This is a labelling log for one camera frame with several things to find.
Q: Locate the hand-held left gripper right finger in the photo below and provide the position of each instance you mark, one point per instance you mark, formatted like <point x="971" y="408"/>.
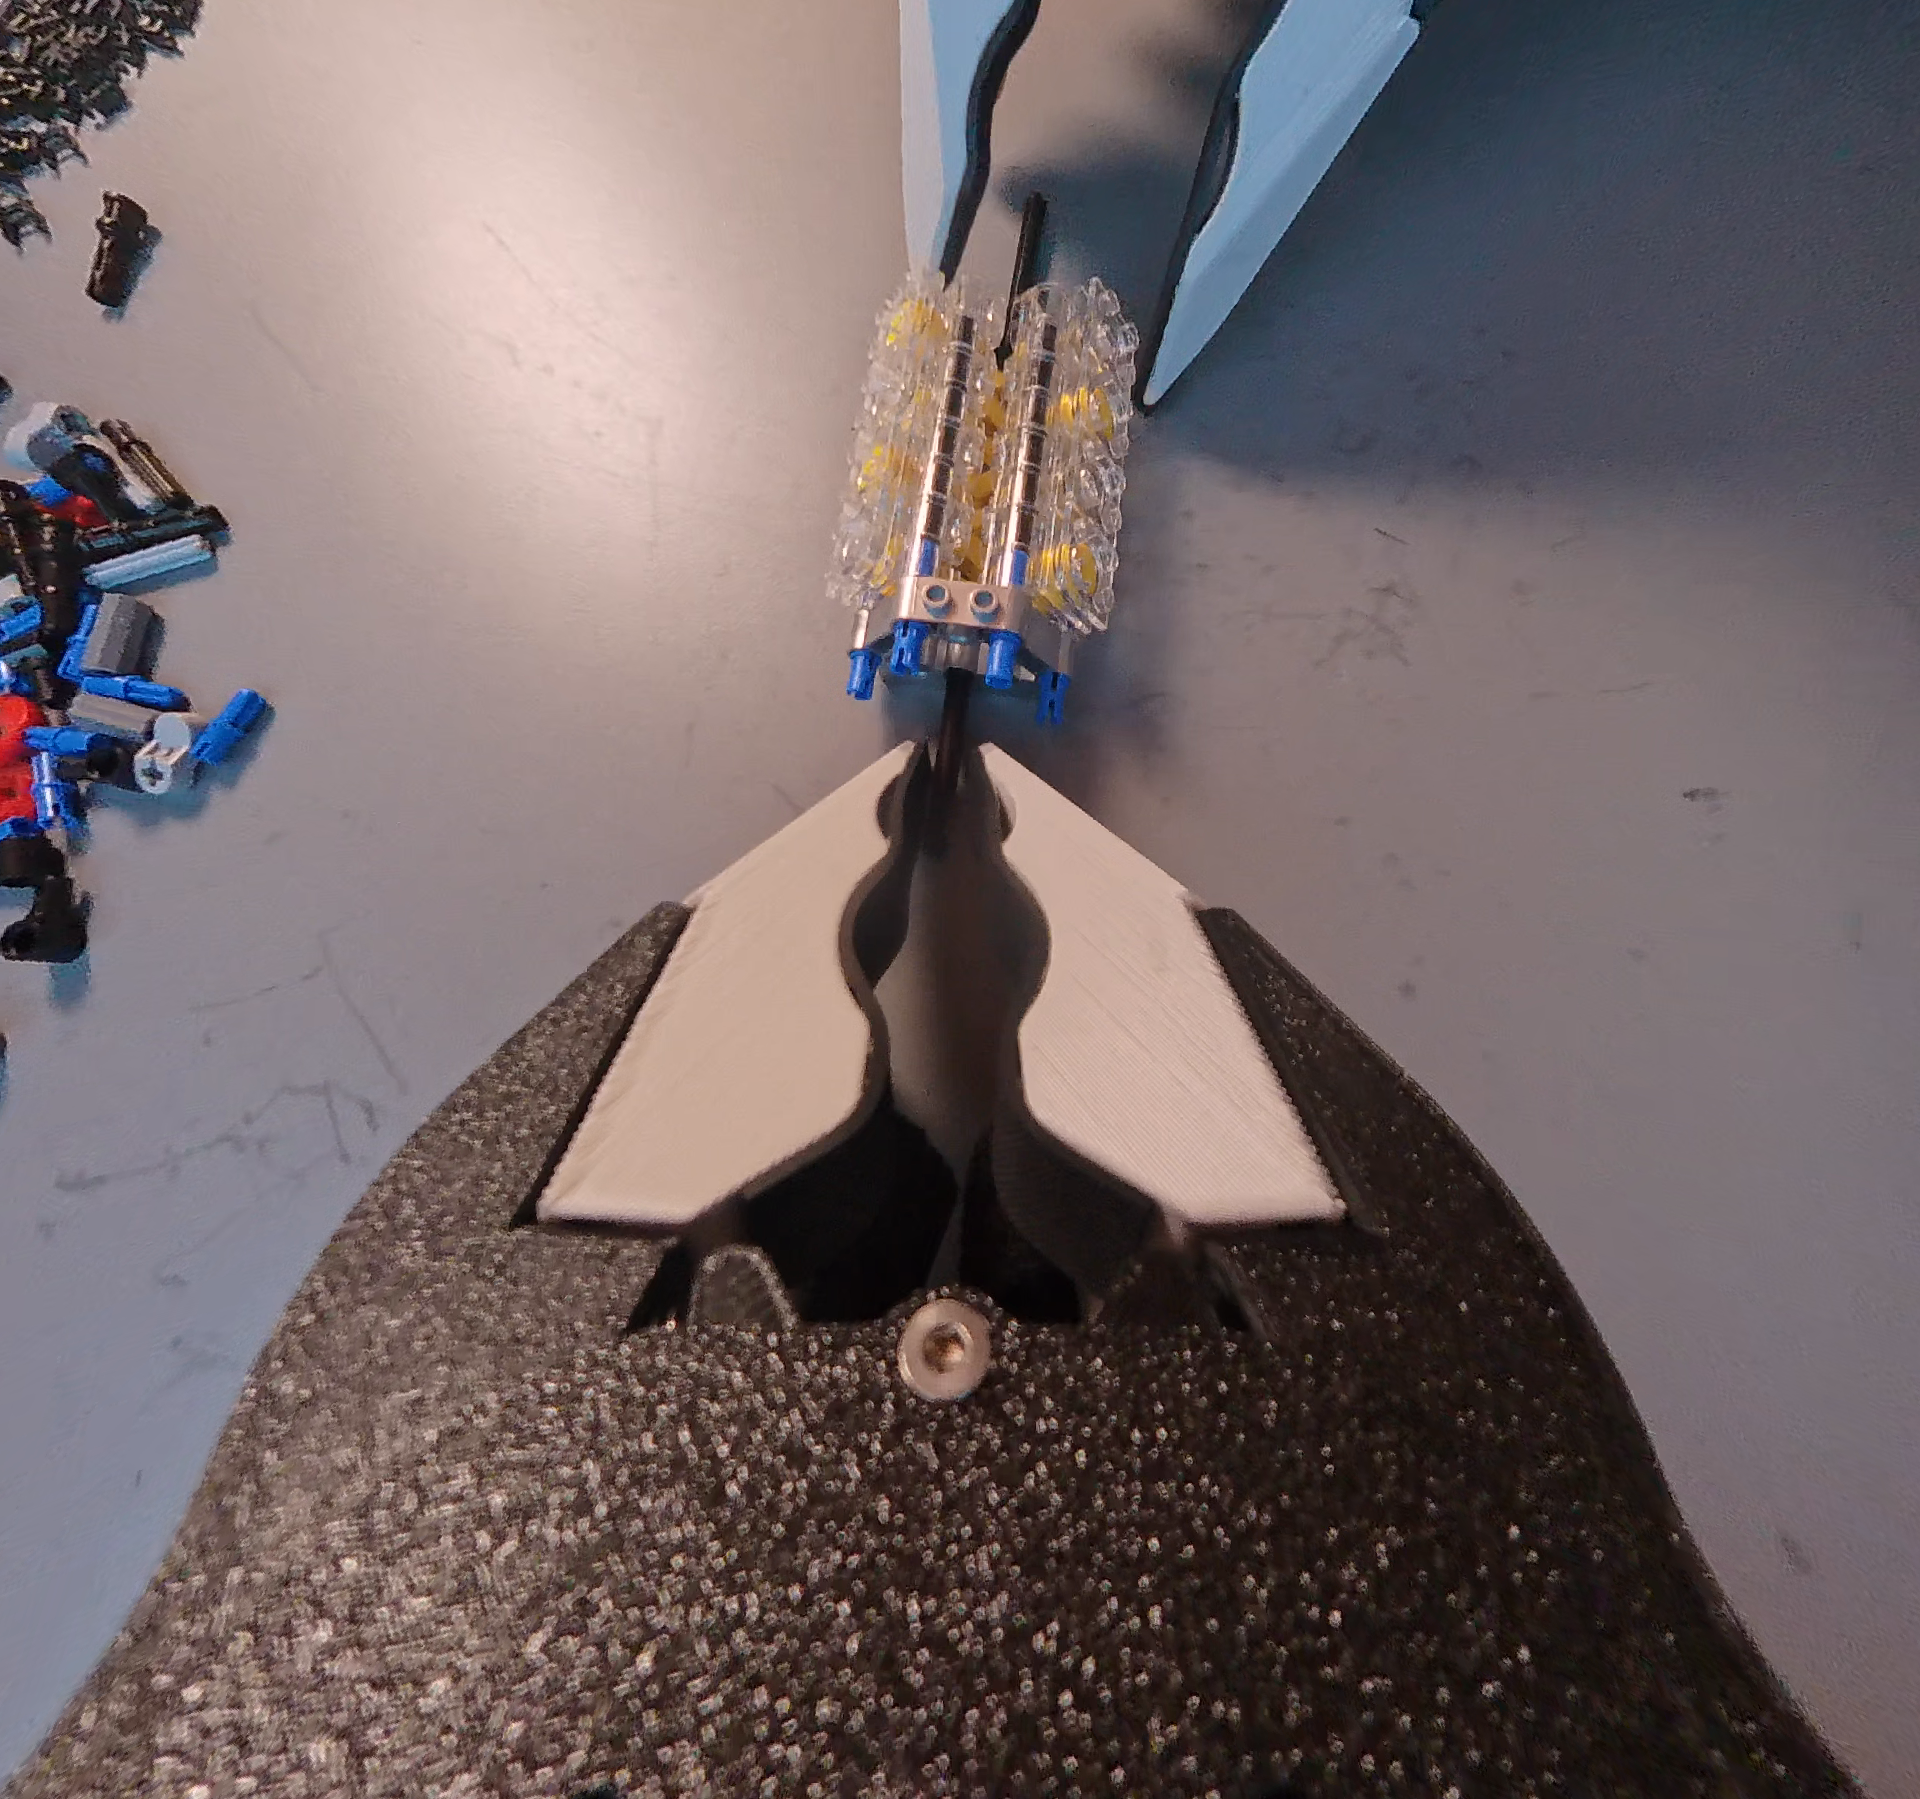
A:
<point x="1171" y="1064"/>

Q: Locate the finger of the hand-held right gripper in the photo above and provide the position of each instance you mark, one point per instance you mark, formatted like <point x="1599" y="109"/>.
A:
<point x="1319" y="75"/>
<point x="954" y="27"/>

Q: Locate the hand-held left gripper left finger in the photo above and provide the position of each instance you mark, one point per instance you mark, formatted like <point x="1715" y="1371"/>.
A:
<point x="719" y="1064"/>

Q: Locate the clear toy brick engine model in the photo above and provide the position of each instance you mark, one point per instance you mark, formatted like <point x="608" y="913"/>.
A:
<point x="976" y="479"/>

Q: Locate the grey desk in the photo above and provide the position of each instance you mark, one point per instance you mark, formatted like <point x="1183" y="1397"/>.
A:
<point x="1428" y="704"/>

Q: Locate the pile of mixed toy parts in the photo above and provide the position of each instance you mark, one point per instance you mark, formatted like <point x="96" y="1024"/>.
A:
<point x="90" y="631"/>

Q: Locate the black toy connector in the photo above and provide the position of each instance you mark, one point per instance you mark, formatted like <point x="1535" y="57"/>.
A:
<point x="120" y="245"/>

